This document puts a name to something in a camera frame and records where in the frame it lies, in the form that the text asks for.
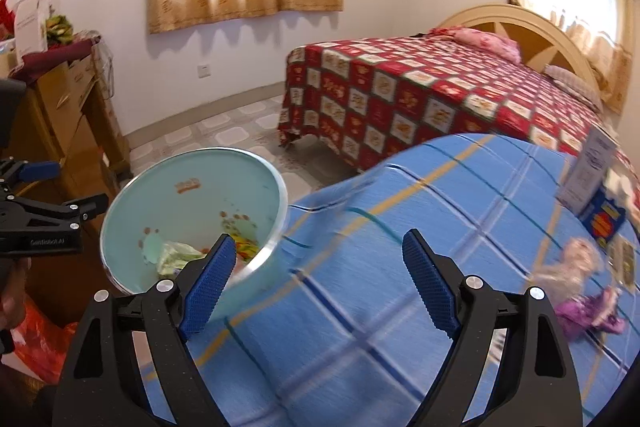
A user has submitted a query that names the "yellow tissue plastic bag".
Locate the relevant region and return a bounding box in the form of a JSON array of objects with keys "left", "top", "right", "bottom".
[{"left": 142, "top": 233, "right": 205, "bottom": 279}]

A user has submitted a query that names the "yellow wrapper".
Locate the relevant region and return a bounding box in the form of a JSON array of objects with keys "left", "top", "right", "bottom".
[{"left": 231, "top": 234, "right": 260, "bottom": 263}]

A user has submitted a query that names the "light blue trash bin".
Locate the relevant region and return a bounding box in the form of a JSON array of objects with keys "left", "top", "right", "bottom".
[{"left": 100, "top": 147, "right": 288, "bottom": 317}]

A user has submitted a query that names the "person's left hand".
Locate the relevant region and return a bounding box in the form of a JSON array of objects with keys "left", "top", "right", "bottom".
[{"left": 0, "top": 258, "right": 32, "bottom": 329}]

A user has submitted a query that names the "wooden dresser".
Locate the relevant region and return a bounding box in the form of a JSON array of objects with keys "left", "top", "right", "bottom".
[{"left": 1, "top": 31, "right": 130, "bottom": 326}]

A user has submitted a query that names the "orange red plastic bag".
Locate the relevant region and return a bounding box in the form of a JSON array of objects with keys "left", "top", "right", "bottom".
[{"left": 12, "top": 296, "right": 78, "bottom": 385}]

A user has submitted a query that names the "white paper sign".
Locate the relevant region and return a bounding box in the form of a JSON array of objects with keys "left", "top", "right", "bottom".
[{"left": 14, "top": 0, "right": 49, "bottom": 65}]

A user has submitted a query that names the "purple pink crumpled wrapper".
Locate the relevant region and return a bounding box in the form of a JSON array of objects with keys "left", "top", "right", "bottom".
[{"left": 528, "top": 237, "right": 627, "bottom": 341}]

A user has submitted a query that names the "blue milk carton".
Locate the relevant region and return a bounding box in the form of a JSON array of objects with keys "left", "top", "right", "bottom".
[{"left": 578, "top": 168, "right": 634, "bottom": 251}]

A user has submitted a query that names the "blue plaid bedsheet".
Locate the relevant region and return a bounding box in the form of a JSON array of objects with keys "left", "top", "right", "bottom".
[{"left": 142, "top": 132, "right": 640, "bottom": 427}]

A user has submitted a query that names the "white tall carton box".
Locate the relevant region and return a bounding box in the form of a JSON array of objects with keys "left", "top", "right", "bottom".
[{"left": 556, "top": 124, "right": 617, "bottom": 216}]

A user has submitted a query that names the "grey striped pillow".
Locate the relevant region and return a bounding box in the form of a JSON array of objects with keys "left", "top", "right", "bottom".
[{"left": 544, "top": 65, "right": 603, "bottom": 114}]

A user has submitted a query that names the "red checkered bed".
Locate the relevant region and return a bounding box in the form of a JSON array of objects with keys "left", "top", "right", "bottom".
[{"left": 276, "top": 33, "right": 640, "bottom": 208}]

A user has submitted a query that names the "pink pillow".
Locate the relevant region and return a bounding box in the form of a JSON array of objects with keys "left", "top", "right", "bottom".
[{"left": 426, "top": 26, "right": 522, "bottom": 64}]

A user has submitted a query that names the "cream wooden headboard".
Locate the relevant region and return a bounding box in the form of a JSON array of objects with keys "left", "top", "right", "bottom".
[{"left": 439, "top": 3, "right": 599, "bottom": 91}]

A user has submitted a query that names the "wall socket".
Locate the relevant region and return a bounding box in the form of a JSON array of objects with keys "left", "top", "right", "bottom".
[{"left": 196, "top": 64, "right": 210, "bottom": 78}]

